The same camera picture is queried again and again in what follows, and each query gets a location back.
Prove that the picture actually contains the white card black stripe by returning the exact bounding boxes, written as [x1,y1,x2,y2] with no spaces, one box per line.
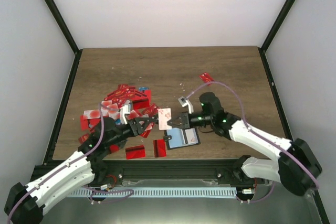
[184,129,198,145]

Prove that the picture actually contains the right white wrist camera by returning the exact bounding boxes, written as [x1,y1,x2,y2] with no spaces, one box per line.
[178,97,194,114]

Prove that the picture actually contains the red VIP card top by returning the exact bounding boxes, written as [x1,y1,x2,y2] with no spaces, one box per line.
[104,88,132,101]

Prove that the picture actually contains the red VIP card centre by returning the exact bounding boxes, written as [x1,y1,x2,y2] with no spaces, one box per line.
[141,103,159,116]

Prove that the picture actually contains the red striped card near rail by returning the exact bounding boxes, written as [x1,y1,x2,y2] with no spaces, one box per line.
[125,145,146,160]

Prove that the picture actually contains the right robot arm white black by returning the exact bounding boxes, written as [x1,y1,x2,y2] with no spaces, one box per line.
[167,92,322,196]

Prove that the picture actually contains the black leather card holder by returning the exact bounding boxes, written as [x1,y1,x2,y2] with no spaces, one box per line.
[163,128,201,150]

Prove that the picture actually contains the white card blossom print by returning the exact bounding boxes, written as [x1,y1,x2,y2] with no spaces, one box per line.
[158,108,172,130]

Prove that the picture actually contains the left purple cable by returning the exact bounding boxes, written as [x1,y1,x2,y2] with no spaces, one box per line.
[6,103,134,224]

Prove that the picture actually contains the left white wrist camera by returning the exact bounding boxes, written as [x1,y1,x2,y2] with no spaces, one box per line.
[119,104,131,124]

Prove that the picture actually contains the blue card top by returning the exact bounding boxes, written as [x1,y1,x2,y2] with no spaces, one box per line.
[139,87,149,91]

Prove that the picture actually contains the black aluminium frame rail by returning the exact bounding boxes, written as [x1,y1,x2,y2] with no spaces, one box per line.
[33,157,312,183]

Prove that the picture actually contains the white red circle card left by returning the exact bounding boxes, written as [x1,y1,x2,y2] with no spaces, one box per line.
[83,109,100,120]

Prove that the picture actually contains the lone red VIP card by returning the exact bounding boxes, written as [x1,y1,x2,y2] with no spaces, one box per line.
[199,72,214,86]

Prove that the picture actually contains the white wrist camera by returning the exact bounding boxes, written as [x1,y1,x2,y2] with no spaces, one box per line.
[119,104,131,124]
[178,97,194,114]

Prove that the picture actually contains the red card black stripe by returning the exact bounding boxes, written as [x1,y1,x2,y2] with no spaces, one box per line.
[153,139,166,158]

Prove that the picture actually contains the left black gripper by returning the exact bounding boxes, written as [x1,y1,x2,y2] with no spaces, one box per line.
[106,119,153,148]

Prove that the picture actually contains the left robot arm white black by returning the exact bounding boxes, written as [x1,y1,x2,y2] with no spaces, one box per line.
[4,115,158,223]

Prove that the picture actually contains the light blue slotted cable duct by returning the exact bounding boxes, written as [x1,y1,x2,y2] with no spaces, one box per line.
[68,187,237,199]

